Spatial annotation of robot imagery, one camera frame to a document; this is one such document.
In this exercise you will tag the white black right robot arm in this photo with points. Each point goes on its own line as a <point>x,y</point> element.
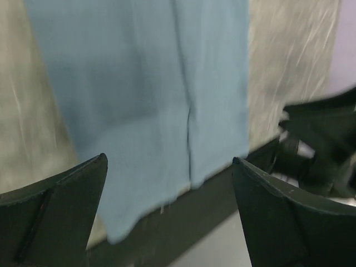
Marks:
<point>327,126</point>

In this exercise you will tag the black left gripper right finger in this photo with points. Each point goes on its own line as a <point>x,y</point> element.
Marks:
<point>284,225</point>

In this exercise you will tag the grey-blue t shirt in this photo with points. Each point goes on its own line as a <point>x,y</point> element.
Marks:
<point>160,87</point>

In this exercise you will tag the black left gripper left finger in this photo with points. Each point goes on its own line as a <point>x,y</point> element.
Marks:
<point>48,223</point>

